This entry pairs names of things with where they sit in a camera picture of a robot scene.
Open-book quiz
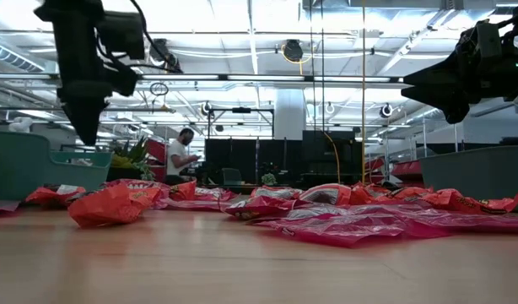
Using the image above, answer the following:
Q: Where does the white building pillar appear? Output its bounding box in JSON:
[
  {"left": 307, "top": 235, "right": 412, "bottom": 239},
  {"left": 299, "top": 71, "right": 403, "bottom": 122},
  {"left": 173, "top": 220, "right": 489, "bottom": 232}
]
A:
[{"left": 274, "top": 87, "right": 307, "bottom": 141}]

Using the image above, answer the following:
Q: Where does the person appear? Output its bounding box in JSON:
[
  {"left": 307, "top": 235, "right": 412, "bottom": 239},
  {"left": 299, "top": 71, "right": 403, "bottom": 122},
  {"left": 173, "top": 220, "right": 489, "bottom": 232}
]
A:
[{"left": 165, "top": 127, "right": 202, "bottom": 187}]

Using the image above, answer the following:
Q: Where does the dark office chair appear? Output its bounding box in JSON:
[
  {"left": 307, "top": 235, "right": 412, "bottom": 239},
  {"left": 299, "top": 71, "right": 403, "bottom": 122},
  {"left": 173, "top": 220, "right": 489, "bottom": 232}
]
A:
[{"left": 219, "top": 166, "right": 244, "bottom": 187}]

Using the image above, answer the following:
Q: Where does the black hose loop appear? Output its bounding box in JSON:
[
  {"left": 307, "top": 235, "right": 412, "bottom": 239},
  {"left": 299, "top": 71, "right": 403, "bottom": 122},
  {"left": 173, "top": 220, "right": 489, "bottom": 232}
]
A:
[{"left": 148, "top": 81, "right": 170, "bottom": 98}]

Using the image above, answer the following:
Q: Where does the crumpled red candy bag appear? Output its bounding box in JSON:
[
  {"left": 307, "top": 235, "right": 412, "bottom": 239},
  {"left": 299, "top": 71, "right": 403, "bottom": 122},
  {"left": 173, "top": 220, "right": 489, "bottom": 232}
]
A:
[{"left": 67, "top": 184, "right": 164, "bottom": 230}]

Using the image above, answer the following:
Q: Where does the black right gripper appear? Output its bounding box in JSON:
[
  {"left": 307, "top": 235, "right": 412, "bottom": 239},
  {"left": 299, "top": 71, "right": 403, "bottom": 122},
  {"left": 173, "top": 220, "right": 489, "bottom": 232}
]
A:
[{"left": 400, "top": 0, "right": 518, "bottom": 126}]

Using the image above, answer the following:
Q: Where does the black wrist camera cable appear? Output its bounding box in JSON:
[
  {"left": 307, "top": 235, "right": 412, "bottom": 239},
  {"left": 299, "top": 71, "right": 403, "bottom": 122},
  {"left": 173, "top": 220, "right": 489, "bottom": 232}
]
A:
[{"left": 127, "top": 0, "right": 184, "bottom": 75}]

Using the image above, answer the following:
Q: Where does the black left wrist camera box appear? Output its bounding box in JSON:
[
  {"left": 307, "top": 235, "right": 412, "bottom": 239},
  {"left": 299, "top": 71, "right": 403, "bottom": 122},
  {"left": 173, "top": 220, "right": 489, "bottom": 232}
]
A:
[{"left": 96, "top": 10, "right": 147, "bottom": 61}]

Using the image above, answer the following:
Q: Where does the yellow power cable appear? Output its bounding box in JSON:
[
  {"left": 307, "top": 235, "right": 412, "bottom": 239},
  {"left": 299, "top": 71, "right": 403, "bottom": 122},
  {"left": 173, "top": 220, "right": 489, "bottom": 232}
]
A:
[{"left": 323, "top": 131, "right": 343, "bottom": 186}]

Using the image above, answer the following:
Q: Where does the grey ceiling duct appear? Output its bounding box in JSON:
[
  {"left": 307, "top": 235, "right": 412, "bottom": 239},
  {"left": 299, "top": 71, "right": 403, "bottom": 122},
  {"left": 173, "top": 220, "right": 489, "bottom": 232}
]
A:
[{"left": 0, "top": 40, "right": 47, "bottom": 73}]

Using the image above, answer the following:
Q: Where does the pale teal plastic basket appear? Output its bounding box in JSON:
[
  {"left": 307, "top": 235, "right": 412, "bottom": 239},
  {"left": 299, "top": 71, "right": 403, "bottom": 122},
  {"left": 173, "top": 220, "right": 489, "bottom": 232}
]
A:
[{"left": 42, "top": 149, "right": 113, "bottom": 192}]

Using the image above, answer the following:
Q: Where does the metal wire rack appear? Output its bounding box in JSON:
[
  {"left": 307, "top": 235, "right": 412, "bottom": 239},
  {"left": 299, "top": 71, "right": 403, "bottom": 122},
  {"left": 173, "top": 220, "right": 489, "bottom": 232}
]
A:
[{"left": 421, "top": 117, "right": 461, "bottom": 147}]

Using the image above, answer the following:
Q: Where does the black gantry frame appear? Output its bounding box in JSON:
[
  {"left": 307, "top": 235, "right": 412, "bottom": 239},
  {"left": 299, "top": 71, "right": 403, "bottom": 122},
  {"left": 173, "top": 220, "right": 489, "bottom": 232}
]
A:
[{"left": 205, "top": 106, "right": 276, "bottom": 140}]

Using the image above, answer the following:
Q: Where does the red storage bin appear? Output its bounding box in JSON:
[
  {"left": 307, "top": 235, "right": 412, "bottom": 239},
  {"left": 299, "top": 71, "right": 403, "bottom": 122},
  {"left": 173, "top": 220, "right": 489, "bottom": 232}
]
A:
[{"left": 145, "top": 138, "right": 170, "bottom": 183}]

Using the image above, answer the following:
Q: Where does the black hanging cable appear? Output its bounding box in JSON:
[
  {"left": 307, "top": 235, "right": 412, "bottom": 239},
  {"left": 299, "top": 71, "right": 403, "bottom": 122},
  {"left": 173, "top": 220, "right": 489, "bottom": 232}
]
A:
[{"left": 308, "top": 0, "right": 326, "bottom": 133}]

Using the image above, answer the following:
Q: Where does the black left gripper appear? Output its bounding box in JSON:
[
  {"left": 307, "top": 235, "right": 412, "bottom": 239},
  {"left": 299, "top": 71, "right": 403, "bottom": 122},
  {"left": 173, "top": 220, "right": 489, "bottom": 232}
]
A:
[{"left": 33, "top": 0, "right": 140, "bottom": 147}]

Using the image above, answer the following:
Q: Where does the pale pink Twizzlers packet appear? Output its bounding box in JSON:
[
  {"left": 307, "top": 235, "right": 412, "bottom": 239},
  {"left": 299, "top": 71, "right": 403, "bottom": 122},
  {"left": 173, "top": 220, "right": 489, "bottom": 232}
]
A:
[{"left": 0, "top": 199, "right": 22, "bottom": 214}]

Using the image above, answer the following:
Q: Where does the green potted plant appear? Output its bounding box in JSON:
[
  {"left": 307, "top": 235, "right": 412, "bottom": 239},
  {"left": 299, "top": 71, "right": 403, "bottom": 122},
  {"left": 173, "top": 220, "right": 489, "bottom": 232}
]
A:
[{"left": 107, "top": 135, "right": 157, "bottom": 183}]

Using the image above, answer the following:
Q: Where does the dark teal plastic bin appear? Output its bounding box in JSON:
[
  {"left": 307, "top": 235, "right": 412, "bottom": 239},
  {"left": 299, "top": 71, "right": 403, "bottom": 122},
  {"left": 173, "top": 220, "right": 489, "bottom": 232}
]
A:
[{"left": 418, "top": 144, "right": 518, "bottom": 214}]

